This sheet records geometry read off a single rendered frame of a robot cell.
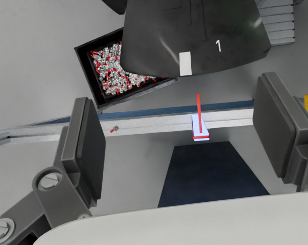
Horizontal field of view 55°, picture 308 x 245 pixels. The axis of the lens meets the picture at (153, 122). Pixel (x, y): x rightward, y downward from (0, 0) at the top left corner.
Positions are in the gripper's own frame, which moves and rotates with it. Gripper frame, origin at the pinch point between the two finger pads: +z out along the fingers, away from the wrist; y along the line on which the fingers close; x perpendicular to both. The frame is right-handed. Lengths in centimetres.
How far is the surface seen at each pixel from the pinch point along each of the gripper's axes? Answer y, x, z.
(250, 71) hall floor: 46, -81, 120
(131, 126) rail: -10, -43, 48
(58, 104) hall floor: -61, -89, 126
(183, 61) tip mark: 2.9, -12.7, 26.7
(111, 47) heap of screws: -12, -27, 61
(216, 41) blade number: 7.5, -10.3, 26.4
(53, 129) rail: -31, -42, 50
